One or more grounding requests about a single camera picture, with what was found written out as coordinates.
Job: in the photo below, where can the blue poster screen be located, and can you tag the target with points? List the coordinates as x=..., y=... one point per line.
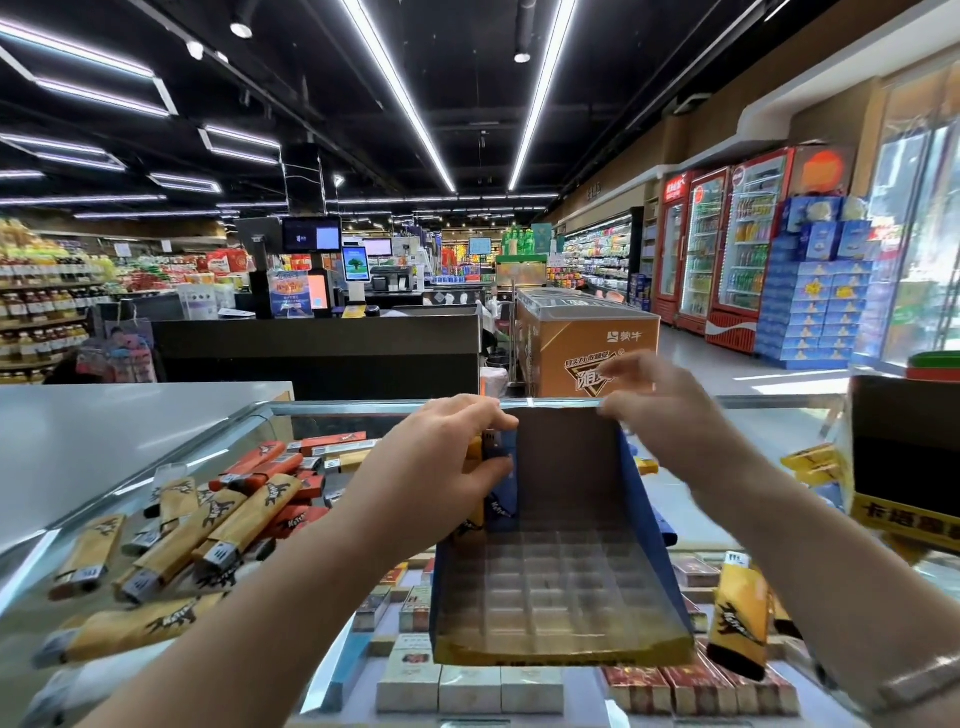
x=291, y=294

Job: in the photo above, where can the hanging plastic bags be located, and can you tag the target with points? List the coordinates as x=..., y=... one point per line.
x=117, y=357

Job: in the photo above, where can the pile of blue yellow lighters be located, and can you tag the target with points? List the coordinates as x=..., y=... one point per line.
x=738, y=615

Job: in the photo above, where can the person's left forearm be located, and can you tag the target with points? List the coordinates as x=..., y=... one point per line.
x=240, y=638

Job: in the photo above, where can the large rectangular ceiling light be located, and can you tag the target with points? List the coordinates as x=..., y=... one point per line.
x=75, y=48

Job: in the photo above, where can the red green container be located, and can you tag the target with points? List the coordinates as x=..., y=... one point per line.
x=933, y=366

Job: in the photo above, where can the stack of blue cartons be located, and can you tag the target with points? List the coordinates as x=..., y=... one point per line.
x=818, y=288

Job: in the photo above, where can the pile of yellow red lighters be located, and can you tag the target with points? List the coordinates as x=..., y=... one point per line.
x=180, y=540

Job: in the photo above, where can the open refrigerated chiller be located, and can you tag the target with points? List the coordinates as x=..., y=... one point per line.
x=597, y=255

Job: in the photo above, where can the person's right forearm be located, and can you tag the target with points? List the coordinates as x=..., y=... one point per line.
x=840, y=578

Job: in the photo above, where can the long ceiling light strip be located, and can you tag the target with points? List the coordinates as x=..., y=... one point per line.
x=396, y=95
x=542, y=93

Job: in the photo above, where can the grocery rack with bottles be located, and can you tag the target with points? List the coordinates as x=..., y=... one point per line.
x=53, y=300

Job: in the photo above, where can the person's right hand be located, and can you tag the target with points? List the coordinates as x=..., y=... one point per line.
x=690, y=428

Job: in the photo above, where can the row of cigarette packs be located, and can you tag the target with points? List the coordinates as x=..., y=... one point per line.
x=473, y=687

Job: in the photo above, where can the black checkout counter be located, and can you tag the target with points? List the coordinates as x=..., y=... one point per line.
x=315, y=353

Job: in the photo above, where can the yellow patterned lighter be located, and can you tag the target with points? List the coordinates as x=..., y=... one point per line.
x=474, y=510

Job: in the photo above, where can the red drink fridge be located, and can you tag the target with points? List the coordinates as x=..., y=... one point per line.
x=701, y=252
x=747, y=252
x=669, y=248

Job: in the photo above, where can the black yellow display box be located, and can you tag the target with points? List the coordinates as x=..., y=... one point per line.
x=908, y=443

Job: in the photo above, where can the brown cardboard carton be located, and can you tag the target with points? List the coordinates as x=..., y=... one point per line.
x=578, y=338

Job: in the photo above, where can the blue yellow lighter display box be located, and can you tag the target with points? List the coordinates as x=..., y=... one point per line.
x=563, y=600

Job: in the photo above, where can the black checkout monitor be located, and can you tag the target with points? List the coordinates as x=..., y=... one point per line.
x=312, y=234

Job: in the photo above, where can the person's left hand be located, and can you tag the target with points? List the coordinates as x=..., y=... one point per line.
x=420, y=480

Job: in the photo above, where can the small checkout screen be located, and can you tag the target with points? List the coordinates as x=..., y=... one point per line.
x=356, y=263

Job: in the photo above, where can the orange round sign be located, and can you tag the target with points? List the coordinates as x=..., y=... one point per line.
x=821, y=170

